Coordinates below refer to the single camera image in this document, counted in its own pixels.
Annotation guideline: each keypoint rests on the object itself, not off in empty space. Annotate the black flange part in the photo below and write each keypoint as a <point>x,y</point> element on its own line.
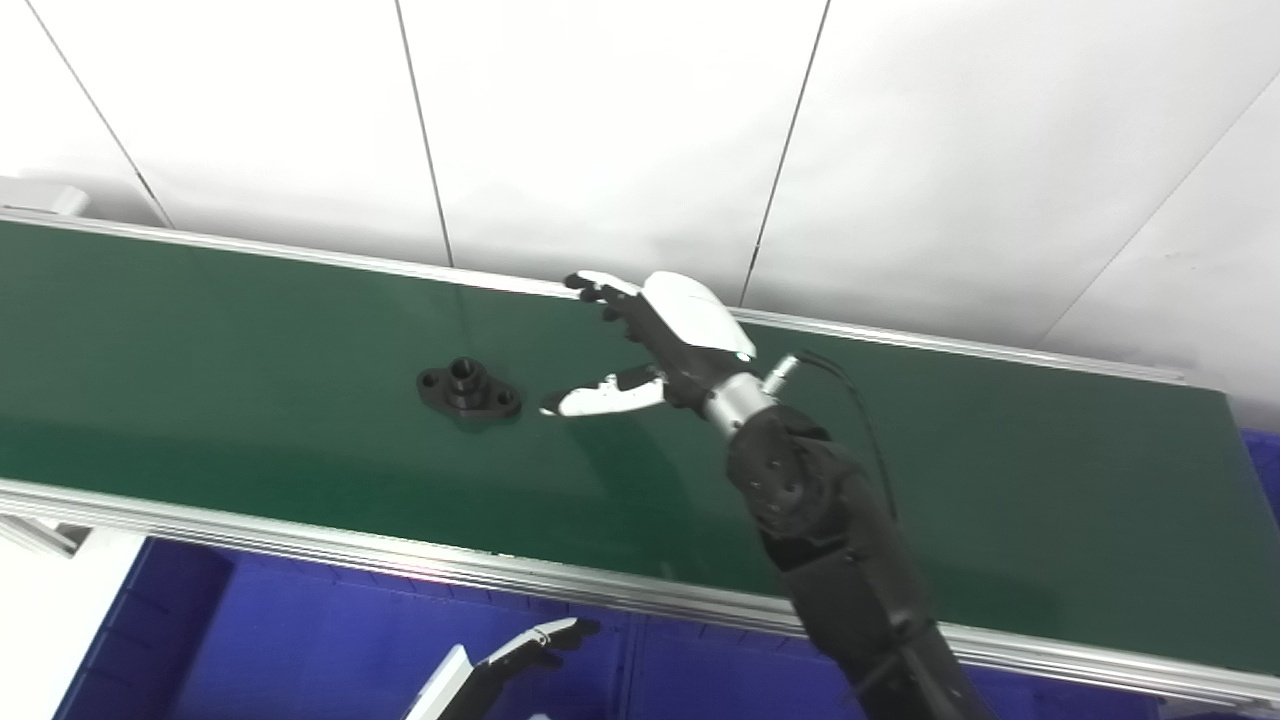
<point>470,395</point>

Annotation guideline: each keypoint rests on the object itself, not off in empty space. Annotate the green conveyor belt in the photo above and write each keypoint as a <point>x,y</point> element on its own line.
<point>250,420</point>
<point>300,545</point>

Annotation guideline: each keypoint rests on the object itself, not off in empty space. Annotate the blue plastic bin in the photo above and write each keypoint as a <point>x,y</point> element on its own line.
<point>250,640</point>
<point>720,680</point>
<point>1265,470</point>

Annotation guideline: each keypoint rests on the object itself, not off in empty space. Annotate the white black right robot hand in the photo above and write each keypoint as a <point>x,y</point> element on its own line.
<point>690,340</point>

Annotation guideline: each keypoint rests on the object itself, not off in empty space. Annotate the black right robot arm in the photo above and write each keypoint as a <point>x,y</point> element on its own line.
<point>830,540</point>

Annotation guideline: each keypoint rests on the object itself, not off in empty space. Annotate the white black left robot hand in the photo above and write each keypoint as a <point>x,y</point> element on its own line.
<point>470,690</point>

